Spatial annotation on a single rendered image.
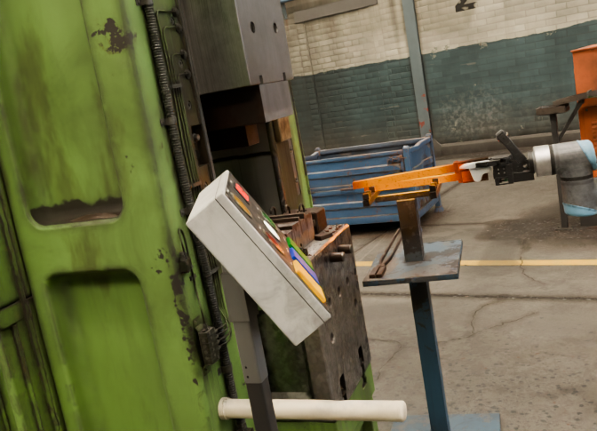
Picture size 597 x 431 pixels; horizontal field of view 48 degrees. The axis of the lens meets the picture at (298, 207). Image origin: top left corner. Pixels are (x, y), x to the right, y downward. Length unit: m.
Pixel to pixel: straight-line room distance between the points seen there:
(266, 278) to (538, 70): 8.40
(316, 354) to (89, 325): 0.58
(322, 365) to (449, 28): 8.15
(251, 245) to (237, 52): 0.68
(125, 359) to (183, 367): 0.21
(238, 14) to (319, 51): 8.87
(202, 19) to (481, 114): 8.08
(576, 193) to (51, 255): 1.44
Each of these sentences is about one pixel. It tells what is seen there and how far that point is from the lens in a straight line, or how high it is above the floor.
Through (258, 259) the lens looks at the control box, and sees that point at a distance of 1.11.
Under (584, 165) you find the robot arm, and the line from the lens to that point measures 2.09.
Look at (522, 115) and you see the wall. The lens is 9.47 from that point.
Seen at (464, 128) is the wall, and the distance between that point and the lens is 9.70.
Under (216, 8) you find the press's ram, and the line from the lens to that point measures 1.69.
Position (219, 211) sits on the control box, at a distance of 1.10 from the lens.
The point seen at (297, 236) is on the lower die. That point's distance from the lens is 1.81.
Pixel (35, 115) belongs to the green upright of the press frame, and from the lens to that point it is 1.75.
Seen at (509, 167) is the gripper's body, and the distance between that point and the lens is 2.09.
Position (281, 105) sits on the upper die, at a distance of 1.82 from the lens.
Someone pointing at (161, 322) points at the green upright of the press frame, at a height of 0.87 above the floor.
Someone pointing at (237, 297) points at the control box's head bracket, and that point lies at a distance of 1.29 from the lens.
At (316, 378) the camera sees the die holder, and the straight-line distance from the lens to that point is 1.82.
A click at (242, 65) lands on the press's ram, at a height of 1.42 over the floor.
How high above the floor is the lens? 1.35
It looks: 10 degrees down
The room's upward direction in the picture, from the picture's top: 10 degrees counter-clockwise
